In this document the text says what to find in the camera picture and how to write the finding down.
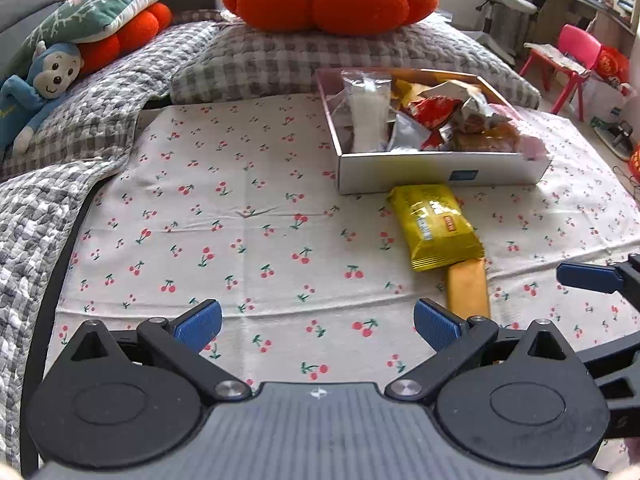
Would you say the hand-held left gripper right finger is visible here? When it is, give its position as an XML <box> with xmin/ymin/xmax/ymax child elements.
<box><xmin>385</xmin><ymin>298</ymin><xmax>586</xmax><ymax>406</ymax></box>

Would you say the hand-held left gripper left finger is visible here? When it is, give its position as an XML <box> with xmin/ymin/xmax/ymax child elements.
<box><xmin>47</xmin><ymin>299</ymin><xmax>253</xmax><ymax>406</ymax></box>

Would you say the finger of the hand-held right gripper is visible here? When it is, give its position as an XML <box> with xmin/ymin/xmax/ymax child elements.
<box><xmin>575</xmin><ymin>341</ymin><xmax>640</xmax><ymax>378</ymax></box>
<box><xmin>556</xmin><ymin>254</ymin><xmax>640</xmax><ymax>311</ymax></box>

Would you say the gold snack packet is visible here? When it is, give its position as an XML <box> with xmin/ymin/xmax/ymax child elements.
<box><xmin>446</xmin><ymin>258</ymin><xmax>492</xmax><ymax>321</ymax></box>

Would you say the glossy yellow snack packet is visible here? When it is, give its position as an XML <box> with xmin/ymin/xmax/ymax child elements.
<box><xmin>386</xmin><ymin>184</ymin><xmax>486</xmax><ymax>272</ymax></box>

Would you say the white pink-lined cardboard box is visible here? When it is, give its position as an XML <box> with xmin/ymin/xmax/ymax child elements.
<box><xmin>316</xmin><ymin>67</ymin><xmax>555</xmax><ymax>196</ymax></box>

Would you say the white orange biscuit packet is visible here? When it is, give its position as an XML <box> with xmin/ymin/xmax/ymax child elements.
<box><xmin>452</xmin><ymin>125</ymin><xmax>521</xmax><ymax>152</ymax></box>

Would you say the silver snack packet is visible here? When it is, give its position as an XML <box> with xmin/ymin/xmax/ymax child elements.
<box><xmin>387</xmin><ymin>112</ymin><xmax>433</xmax><ymax>152</ymax></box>

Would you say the red white-print snack packet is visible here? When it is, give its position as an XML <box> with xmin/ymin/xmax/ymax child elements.
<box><xmin>407</xmin><ymin>96</ymin><xmax>463</xmax><ymax>131</ymax></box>

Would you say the clear rice cracker packet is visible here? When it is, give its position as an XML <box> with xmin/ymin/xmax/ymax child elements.
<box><xmin>341</xmin><ymin>71</ymin><xmax>393</xmax><ymax>153</ymax></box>

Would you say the cherry print bed sheet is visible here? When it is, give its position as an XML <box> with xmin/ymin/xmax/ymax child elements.
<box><xmin>47</xmin><ymin>91</ymin><xmax>640</xmax><ymax>466</ymax></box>

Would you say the white cardboard carton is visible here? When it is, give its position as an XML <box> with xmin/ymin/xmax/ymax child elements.
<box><xmin>580</xmin><ymin>80</ymin><xmax>633</xmax><ymax>128</ymax></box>

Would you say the grey checkered blanket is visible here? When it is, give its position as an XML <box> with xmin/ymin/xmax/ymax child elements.
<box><xmin>0</xmin><ymin>22</ymin><xmax>223</xmax><ymax>466</ymax></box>

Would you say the red gift bag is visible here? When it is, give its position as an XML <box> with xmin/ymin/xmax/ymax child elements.
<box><xmin>595</xmin><ymin>46</ymin><xmax>631</xmax><ymax>85</ymax></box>

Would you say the folded newspaper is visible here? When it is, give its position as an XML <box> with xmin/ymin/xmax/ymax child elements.
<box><xmin>524</xmin><ymin>42</ymin><xmax>593</xmax><ymax>73</ymax></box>

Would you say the pink plastic child chair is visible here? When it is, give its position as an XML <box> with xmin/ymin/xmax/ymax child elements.
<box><xmin>519</xmin><ymin>24</ymin><xmax>602</xmax><ymax>121</ymax></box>

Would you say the grey checkered pillow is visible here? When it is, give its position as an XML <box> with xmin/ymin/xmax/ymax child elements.
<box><xmin>170</xmin><ymin>12</ymin><xmax>542</xmax><ymax>110</ymax></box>

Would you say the blue monkey plush toy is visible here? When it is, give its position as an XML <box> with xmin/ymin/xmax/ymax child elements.
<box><xmin>0</xmin><ymin>41</ymin><xmax>85</xmax><ymax>156</ymax></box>

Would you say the small orange pumpkin plush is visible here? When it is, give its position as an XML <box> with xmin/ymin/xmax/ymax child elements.
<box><xmin>77</xmin><ymin>2</ymin><xmax>173</xmax><ymax>76</ymax></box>

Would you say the teal snowflake cushion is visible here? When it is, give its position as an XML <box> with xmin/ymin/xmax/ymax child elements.
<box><xmin>17</xmin><ymin>0</ymin><xmax>190</xmax><ymax>68</ymax></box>

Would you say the grey sofa backrest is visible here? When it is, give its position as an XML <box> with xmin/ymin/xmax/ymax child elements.
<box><xmin>0</xmin><ymin>0</ymin><xmax>66</xmax><ymax>56</ymax></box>

